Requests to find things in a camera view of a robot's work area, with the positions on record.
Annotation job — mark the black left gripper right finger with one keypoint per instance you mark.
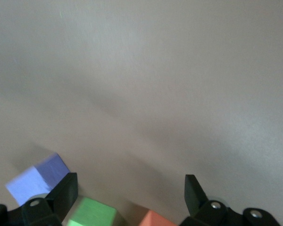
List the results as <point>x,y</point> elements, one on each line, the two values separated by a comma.
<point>194,195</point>

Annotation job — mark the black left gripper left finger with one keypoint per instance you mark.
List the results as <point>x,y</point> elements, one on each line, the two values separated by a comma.
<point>66,193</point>

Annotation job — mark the green foam cube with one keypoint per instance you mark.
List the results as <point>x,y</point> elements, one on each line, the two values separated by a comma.
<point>92,213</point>

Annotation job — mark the orange foam cube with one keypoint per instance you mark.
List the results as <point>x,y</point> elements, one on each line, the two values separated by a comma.
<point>155,220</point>

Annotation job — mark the purple foam cube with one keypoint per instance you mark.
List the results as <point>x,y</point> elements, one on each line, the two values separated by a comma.
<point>35,179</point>

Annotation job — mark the brown table cover sheet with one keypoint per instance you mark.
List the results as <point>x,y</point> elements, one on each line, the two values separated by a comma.
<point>155,82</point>

